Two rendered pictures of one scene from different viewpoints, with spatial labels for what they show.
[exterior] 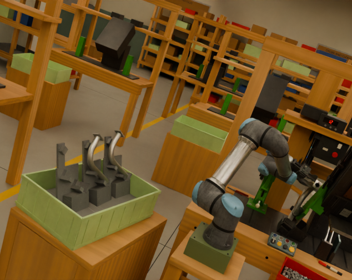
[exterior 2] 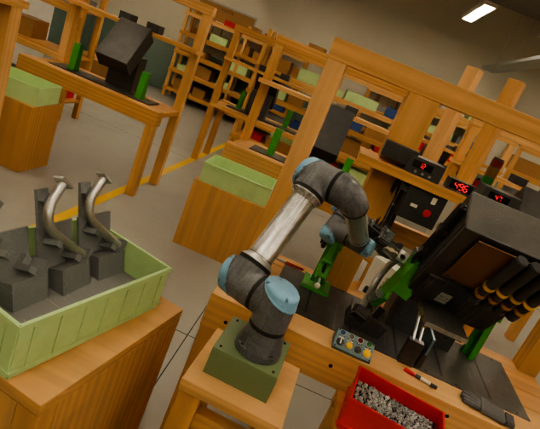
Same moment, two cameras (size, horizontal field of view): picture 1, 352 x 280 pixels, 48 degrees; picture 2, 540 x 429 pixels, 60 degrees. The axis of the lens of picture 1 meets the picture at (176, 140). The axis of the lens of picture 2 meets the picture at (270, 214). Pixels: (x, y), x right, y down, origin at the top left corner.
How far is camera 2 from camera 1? 0.50 m
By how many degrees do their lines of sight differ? 8
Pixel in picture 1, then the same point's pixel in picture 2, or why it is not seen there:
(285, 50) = (361, 60)
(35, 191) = not seen: outside the picture
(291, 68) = (355, 101)
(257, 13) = (314, 31)
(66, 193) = (4, 277)
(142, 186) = (143, 261)
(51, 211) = not seen: outside the picture
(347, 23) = (422, 48)
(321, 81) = (411, 108)
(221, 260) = (263, 382)
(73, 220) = (4, 328)
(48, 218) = not seen: outside the picture
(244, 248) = (298, 352)
